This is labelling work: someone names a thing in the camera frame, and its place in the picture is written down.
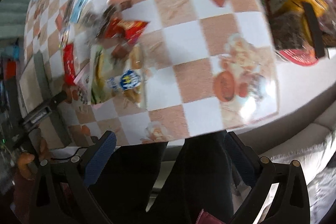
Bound person's left hand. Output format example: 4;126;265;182
17;129;51;180

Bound green curtain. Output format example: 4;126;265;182
1;0;30;40

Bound red snack packet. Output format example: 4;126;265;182
63;43;76;86

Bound light blue snack packet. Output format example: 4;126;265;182
70;0;89;23

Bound snack pile basket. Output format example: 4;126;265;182
260;0;335;67

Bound yellow white chip bag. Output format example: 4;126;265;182
87;44;146;109

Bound dark red snack bag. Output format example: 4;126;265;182
103;18;149;46

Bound checkered tablecloth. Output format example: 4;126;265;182
21;0;278;149

